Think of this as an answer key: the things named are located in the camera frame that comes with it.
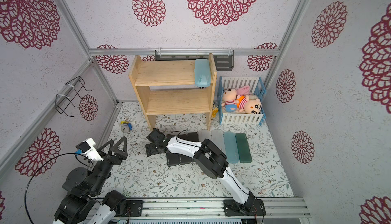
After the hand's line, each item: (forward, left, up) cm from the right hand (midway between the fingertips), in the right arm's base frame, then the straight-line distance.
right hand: (158, 147), depth 93 cm
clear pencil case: (+11, -28, -2) cm, 30 cm away
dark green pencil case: (+1, -52, -2) cm, 52 cm away
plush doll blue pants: (+27, -46, +7) cm, 54 cm away
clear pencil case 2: (+10, -37, -3) cm, 38 cm away
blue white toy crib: (+21, -49, +3) cm, 53 cm away
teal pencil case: (+2, -45, -2) cm, 45 cm away
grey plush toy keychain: (+12, +24, +3) cm, 27 cm away
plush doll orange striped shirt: (+28, -55, +8) cm, 62 cm away
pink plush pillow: (+44, -57, +7) cm, 72 cm away
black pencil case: (-8, -11, 0) cm, 14 cm away
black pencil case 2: (+9, -21, -3) cm, 23 cm away
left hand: (-12, +7, +29) cm, 32 cm away
